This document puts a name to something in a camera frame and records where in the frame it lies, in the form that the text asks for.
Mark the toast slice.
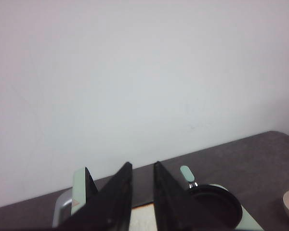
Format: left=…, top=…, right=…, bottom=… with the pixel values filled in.
left=129, top=203, right=157, bottom=231

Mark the mint green breakfast maker base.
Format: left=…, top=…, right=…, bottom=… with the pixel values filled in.
left=212, top=192, right=263, bottom=231

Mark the black frying pan green handle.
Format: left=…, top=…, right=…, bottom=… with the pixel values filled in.
left=180, top=165, right=243, bottom=228

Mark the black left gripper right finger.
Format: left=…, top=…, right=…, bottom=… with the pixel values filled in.
left=153, top=161, right=222, bottom=231

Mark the mint green sandwich maker lid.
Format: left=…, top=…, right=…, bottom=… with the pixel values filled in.
left=52, top=167, right=98, bottom=228

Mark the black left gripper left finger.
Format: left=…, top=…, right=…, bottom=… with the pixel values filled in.
left=60, top=162, right=132, bottom=231

